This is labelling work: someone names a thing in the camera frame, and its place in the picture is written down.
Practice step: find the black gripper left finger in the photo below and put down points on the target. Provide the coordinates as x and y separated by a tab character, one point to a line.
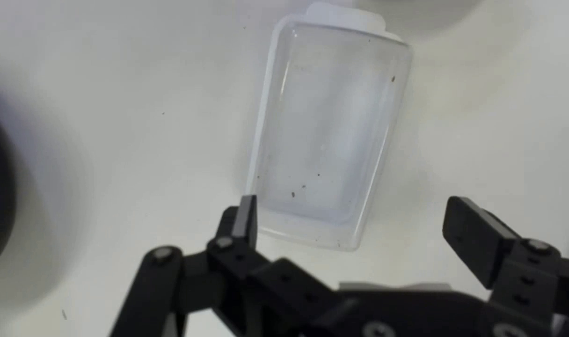
248	292

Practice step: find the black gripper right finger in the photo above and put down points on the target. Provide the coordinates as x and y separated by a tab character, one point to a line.
522	280

